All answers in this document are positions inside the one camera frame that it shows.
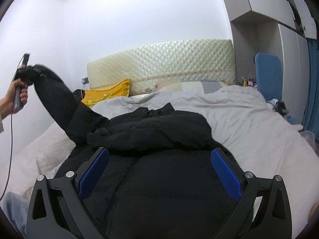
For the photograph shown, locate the cream quilted headboard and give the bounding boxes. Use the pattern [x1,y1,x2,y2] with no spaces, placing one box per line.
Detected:
[87,39,236,95]

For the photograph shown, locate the white wardrobe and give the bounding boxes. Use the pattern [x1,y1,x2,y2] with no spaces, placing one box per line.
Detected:
[224,0,317,124]

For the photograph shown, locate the blue chair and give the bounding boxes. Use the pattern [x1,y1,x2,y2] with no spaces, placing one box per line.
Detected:
[254,53,283,101]

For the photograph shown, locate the bottles on nightstand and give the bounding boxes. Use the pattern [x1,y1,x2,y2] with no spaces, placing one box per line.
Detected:
[240,77,257,88]

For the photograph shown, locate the grey bed duvet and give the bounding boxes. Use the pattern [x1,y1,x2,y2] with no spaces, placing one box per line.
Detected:
[1,86,318,237]

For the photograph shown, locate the black puffer jacket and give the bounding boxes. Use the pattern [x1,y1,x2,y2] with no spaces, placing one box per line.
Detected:
[33,65,236,238]

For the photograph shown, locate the person's left hand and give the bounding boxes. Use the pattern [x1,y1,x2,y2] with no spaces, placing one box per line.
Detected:
[0,79,28,120]

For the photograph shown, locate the grey white pillow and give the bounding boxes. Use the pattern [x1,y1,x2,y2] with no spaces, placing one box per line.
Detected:
[155,80,228,94]

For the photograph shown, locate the blue jeans leg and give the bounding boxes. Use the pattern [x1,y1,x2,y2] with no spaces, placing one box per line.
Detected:
[1,192,29,238]

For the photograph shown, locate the blue curtain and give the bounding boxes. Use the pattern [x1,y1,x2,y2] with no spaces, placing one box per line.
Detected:
[304,39,319,140]

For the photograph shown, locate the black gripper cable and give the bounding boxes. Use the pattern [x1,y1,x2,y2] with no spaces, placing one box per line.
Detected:
[0,113,14,202]

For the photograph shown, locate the yellow crown pillow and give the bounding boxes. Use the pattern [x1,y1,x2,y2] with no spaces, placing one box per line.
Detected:
[80,79,130,108]

